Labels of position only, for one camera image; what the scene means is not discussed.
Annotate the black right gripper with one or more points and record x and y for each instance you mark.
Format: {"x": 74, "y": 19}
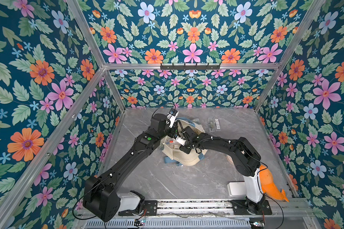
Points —
{"x": 185, "y": 137}

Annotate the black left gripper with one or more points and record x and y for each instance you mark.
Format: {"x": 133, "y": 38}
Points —
{"x": 172, "y": 131}

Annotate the cream floral canvas tote bag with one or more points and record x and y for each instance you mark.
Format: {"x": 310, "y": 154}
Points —
{"x": 179, "y": 157}

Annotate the clear green compass set case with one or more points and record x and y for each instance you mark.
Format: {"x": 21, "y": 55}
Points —
{"x": 210, "y": 124}

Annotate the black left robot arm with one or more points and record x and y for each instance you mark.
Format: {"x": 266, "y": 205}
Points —
{"x": 101, "y": 195}

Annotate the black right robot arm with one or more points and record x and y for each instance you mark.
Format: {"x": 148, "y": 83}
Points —
{"x": 245, "y": 157}

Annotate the clear plastic stationery packet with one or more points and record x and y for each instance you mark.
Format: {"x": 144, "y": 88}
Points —
{"x": 172, "y": 143}

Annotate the white rectangular box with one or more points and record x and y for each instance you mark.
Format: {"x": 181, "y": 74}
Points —
{"x": 237, "y": 188}

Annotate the orange carrot plush toy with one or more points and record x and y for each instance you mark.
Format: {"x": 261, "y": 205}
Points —
{"x": 268, "y": 185}

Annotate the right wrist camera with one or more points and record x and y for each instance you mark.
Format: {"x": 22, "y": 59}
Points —
{"x": 180, "y": 140}

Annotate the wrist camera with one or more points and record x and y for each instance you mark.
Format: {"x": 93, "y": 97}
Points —
{"x": 180, "y": 140}
{"x": 171, "y": 117}

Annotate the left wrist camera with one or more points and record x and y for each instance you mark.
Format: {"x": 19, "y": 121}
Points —
{"x": 171, "y": 117}

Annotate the black hook rail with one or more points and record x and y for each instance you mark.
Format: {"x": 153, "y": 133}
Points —
{"x": 185, "y": 66}

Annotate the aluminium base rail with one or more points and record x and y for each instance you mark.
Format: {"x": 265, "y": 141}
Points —
{"x": 208, "y": 214}

